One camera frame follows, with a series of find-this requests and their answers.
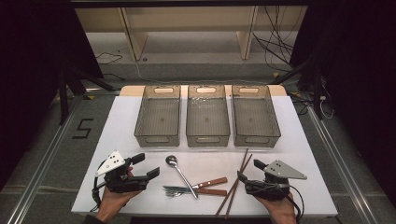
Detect beige wooden shelf unit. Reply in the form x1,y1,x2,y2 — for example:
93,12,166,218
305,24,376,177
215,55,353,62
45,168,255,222
74,6,309,62

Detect white table cover sheet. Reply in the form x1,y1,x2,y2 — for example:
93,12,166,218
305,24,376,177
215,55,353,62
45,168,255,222
70,94,339,217

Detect wooden handled knife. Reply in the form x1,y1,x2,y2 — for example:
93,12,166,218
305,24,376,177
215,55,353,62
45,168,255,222
163,185,228,197

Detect brown chopstick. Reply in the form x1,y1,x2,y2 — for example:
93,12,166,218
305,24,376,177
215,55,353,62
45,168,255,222
225,147,250,219
215,153,254,217

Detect person's right hand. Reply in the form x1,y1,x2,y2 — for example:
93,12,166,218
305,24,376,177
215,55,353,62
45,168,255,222
255,190,298,224

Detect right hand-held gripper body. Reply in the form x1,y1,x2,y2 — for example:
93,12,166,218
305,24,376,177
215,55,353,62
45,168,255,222
245,160,308,202

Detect black tripod stand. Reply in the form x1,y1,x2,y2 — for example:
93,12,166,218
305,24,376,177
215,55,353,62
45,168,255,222
49,63,117,126
269,50,328,121

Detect metal floor rail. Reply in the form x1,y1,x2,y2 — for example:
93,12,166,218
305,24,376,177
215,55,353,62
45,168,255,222
5,88,121,224
305,104,380,224

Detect person's left hand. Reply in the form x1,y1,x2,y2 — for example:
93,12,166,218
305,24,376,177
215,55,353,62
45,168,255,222
94,166,143,223

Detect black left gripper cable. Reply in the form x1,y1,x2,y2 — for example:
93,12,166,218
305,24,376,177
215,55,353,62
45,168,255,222
90,158,109,213

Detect smoky clear plastic bin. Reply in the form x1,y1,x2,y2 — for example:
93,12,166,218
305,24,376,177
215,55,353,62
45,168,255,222
185,84,232,148
231,84,282,148
134,84,182,148

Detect wooden handled fork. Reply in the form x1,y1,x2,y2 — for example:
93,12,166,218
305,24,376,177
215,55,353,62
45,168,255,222
164,176,229,198

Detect bundle of black cables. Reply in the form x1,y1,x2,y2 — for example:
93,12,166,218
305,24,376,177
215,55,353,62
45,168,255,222
251,6,302,73

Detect black floor cable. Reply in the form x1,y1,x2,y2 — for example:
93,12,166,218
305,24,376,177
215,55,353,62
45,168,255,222
93,51,124,81

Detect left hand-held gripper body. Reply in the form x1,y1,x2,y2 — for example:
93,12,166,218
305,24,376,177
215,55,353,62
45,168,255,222
92,149,150,194

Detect dark curtain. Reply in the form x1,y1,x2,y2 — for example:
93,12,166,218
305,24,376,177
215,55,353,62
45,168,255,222
289,0,396,208
0,0,105,191

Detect metal spoon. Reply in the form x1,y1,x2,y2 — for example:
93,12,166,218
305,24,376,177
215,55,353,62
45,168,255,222
164,155,200,200

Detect white cable with plug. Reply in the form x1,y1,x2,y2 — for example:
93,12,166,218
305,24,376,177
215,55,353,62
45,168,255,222
318,94,336,120

